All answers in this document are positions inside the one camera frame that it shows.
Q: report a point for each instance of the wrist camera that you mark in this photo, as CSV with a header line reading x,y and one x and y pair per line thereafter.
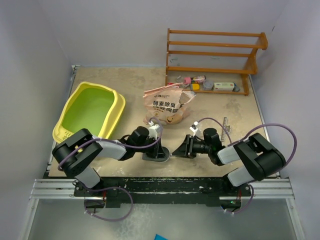
x,y
196,132
154,130

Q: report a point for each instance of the green white box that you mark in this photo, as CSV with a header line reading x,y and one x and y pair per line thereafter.
x,y
224,86

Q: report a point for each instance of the orange wooden shelf rack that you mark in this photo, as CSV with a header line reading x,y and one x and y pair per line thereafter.
x,y
250,66

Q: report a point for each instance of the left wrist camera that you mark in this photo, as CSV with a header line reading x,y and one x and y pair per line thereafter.
x,y
154,130

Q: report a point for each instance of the yellow green litter box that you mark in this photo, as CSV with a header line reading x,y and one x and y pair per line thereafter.
x,y
91,106

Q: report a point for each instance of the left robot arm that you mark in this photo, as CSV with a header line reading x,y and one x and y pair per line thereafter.
x,y
75,154

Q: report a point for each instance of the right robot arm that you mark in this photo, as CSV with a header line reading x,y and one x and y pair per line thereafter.
x,y
259,157

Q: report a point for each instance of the aluminium rail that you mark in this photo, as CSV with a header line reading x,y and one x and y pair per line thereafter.
x,y
53,189

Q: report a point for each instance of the red white small box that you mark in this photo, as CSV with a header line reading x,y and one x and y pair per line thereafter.
x,y
174,85

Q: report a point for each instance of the grey ruler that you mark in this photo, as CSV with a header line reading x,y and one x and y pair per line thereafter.
x,y
225,133

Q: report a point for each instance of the black base frame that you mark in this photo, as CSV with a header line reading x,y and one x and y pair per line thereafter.
x,y
111,192

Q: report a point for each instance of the silver metal scoop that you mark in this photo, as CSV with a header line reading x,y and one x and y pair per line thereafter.
x,y
157,158

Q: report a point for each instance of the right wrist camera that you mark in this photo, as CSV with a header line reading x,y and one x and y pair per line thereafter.
x,y
196,132

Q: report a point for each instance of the blue object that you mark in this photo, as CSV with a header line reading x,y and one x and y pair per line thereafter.
x,y
159,237

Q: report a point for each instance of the pink cat litter bag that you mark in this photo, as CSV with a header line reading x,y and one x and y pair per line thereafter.
x,y
170,105

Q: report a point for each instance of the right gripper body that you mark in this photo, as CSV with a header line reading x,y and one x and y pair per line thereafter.
x,y
195,146

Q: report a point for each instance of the clear round jar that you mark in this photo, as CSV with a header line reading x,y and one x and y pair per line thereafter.
x,y
208,85

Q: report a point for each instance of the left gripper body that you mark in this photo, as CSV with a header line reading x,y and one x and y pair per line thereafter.
x,y
151,151

